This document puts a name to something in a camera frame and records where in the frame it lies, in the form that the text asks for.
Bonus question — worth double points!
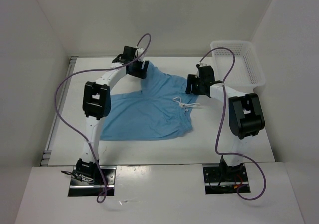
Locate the light blue shorts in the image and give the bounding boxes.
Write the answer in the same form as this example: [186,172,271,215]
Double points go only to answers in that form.
[100,63,198,141]

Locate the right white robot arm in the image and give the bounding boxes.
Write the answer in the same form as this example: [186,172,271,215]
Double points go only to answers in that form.
[185,63,265,181]

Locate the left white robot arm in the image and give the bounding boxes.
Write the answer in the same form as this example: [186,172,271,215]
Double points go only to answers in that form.
[74,46,149,184]

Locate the white plastic basket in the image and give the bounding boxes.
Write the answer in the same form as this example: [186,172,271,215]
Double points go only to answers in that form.
[210,40,266,89]

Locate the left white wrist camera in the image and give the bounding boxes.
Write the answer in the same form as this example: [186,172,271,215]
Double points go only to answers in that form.
[135,46,145,62]

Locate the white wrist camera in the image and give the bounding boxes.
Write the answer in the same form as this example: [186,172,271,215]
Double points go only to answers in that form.
[135,46,145,62]
[196,63,207,72]

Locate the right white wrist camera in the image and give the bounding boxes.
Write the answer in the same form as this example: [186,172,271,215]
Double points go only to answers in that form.
[196,63,207,72]

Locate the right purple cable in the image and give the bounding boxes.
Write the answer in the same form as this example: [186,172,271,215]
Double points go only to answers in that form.
[198,48,267,200]

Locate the purple cable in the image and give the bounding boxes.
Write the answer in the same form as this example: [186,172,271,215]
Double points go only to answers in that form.
[198,48,267,200]
[54,33,152,204]

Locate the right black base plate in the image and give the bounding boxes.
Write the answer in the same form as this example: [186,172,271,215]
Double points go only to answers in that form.
[202,164,251,195]

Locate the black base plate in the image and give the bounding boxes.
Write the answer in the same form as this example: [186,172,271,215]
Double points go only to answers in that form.
[68,166,117,197]
[202,164,251,195]

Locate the aluminium table edge rail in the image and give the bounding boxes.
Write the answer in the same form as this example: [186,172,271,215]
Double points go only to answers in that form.
[40,56,78,167]

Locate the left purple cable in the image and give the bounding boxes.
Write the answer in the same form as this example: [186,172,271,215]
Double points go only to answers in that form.
[54,33,152,204]

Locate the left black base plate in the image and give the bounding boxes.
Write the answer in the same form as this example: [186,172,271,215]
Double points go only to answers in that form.
[68,166,117,197]

